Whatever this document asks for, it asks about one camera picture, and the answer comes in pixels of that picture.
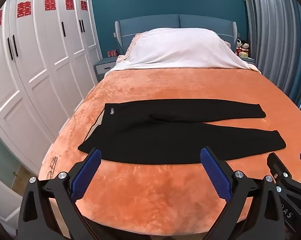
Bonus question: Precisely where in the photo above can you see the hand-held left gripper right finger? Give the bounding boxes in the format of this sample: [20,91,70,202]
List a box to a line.
[200,147,291,240]

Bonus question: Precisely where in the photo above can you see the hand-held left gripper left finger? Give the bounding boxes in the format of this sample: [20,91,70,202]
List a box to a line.
[17,148,108,240]

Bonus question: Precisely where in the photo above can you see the black pants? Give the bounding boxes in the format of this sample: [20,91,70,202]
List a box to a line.
[77,99,287,166]

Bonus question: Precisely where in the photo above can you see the eyeglasses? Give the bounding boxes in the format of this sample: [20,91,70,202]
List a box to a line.
[46,156,59,180]

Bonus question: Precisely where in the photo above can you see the orange plush blanket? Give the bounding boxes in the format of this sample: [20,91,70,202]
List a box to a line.
[38,68,301,233]

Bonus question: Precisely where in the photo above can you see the white door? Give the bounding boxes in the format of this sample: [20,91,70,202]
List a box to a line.
[0,172,24,222]

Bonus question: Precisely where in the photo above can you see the white wardrobe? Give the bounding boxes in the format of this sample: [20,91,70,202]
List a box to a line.
[0,0,101,171]

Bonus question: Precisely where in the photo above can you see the grey and blue curtain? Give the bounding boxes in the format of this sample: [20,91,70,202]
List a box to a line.
[241,0,301,121]

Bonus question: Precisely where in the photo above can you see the blue bed headboard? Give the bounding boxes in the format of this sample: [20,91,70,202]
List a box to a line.
[115,14,239,55]

